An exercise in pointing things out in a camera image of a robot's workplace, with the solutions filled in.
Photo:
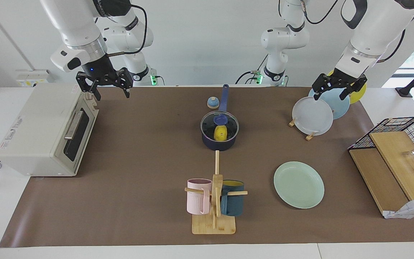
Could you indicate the yellow lemon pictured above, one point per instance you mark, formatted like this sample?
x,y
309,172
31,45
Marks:
x,y
220,133

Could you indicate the brown table mat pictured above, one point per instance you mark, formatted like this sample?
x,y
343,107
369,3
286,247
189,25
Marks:
x,y
138,172

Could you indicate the wooden mug tree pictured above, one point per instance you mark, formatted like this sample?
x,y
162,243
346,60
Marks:
x,y
214,225

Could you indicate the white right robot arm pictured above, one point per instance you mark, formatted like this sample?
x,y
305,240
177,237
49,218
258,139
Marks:
x,y
74,21

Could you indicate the glass lid with blue knob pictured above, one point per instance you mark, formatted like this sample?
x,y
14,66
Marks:
x,y
221,118

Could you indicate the yellow plate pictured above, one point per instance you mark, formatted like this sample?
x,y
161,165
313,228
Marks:
x,y
358,94

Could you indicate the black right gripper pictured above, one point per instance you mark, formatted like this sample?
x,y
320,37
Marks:
x,y
99,70

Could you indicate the white power strip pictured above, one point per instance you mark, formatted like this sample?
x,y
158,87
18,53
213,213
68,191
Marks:
x,y
31,77

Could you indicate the pink ribbed mug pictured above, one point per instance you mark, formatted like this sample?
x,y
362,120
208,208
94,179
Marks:
x,y
197,198

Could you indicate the wooden cutting boards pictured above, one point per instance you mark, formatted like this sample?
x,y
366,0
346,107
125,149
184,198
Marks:
x,y
397,158

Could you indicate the beige toaster oven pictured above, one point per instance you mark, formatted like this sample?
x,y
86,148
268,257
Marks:
x,y
38,126

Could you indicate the dark teal mug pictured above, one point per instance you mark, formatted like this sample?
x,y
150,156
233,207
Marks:
x,y
234,205

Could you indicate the light blue plate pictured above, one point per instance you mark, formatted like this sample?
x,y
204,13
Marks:
x,y
339,106

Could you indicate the wooden plate rack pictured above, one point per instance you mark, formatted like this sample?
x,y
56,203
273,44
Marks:
x,y
310,136

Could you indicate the grey plate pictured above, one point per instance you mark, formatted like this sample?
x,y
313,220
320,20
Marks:
x,y
313,117

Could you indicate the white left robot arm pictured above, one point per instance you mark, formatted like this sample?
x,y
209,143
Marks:
x,y
376,28

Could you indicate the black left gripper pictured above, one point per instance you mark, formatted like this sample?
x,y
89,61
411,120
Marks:
x,y
340,80

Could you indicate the light green plate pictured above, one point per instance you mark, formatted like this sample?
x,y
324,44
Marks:
x,y
298,185

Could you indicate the dark blue saucepan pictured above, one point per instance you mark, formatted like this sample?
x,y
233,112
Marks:
x,y
218,145

